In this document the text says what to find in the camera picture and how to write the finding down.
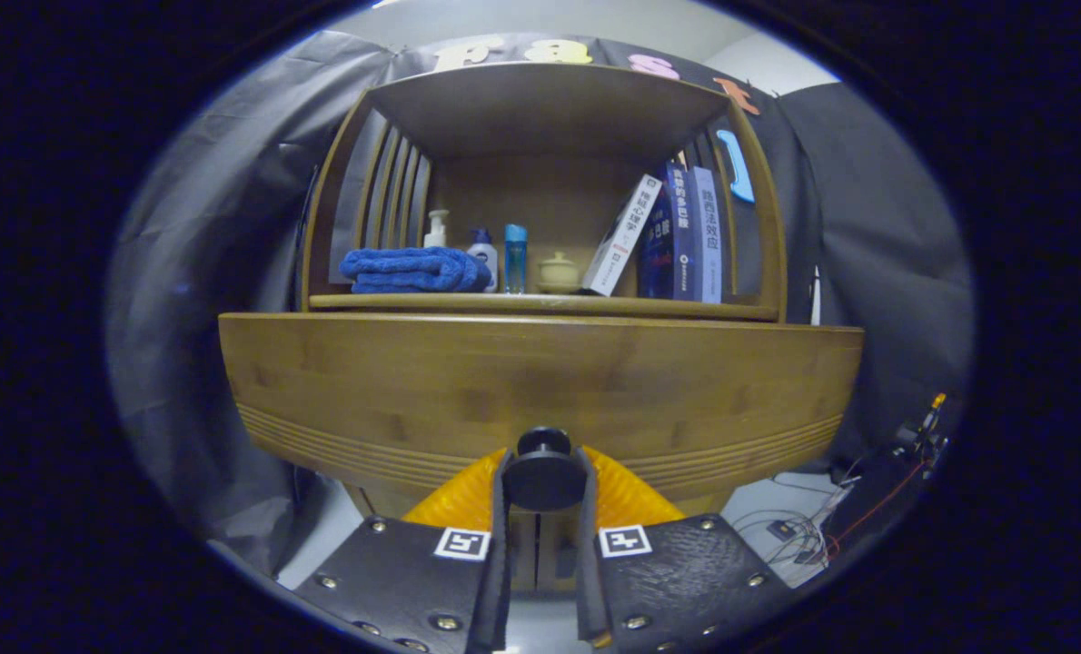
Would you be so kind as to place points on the wooden cabinet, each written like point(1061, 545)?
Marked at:
point(540, 109)

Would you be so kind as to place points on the white book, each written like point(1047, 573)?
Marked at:
point(622, 236)

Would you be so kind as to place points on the black equipment box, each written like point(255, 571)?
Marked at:
point(877, 495)

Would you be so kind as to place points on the beige lidded teacup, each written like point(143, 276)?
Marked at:
point(559, 272)

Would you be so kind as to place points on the black drawer knob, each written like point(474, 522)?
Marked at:
point(545, 477)

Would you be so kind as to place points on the wooden cabinet door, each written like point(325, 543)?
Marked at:
point(566, 545)
point(524, 545)

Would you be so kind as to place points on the clear blue bottle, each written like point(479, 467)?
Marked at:
point(516, 263)

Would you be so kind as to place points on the wooden cabinet countertop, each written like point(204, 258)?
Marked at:
point(550, 304)

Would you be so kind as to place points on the wooden drawer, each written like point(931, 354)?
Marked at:
point(540, 372)

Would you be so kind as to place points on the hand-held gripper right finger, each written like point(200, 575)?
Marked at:
point(588, 581)

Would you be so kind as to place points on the light blue book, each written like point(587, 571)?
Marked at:
point(709, 236)

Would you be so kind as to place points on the folded blue towel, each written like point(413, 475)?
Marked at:
point(413, 270)

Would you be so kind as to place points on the black backdrop cloth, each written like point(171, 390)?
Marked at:
point(195, 318)

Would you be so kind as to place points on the black device orange tip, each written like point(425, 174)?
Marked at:
point(931, 422)

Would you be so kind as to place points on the dark blue book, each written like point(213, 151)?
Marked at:
point(677, 236)

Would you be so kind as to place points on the white pump bottle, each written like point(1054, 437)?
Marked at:
point(436, 236)

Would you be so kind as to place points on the white bottle blue cap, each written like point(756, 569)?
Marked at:
point(484, 263)

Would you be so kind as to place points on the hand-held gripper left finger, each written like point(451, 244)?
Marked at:
point(501, 563)

